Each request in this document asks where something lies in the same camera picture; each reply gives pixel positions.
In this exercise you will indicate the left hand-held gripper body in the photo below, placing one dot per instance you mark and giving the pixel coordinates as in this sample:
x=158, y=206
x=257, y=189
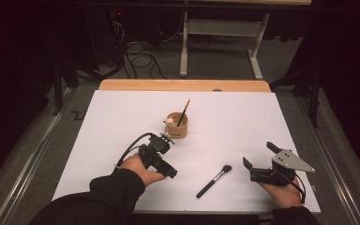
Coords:
x=156, y=150

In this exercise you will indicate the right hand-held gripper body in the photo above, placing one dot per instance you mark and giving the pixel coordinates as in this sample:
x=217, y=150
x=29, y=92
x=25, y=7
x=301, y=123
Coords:
x=289, y=161

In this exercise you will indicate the wooden cup with small figurine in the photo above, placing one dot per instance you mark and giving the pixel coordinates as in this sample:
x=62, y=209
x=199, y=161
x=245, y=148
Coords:
x=176, y=132

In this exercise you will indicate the black makeup brush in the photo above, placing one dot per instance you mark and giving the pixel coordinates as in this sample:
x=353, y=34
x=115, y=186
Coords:
x=214, y=181

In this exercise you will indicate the person's left hand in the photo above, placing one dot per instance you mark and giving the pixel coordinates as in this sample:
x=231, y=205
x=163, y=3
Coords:
x=136, y=167

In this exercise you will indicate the person's right hand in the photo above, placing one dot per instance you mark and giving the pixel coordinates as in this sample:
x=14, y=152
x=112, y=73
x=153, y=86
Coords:
x=282, y=197

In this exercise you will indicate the small metal clip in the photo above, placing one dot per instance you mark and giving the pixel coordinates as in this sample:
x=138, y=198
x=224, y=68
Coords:
x=314, y=188

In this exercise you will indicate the white table cover board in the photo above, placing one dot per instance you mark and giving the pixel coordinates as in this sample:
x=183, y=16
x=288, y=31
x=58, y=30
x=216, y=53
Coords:
x=231, y=125

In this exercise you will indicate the black stand leg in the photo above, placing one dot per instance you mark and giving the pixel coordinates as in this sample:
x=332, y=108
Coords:
x=57, y=93
x=315, y=100

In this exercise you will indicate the wooden board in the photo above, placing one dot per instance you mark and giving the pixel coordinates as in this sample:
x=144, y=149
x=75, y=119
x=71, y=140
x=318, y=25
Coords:
x=168, y=85

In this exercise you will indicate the metal floor rail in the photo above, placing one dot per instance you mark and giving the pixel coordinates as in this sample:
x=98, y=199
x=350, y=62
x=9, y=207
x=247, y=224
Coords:
x=35, y=159
x=326, y=156

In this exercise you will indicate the white frame desk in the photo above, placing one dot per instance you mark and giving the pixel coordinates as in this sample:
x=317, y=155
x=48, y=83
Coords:
x=183, y=47

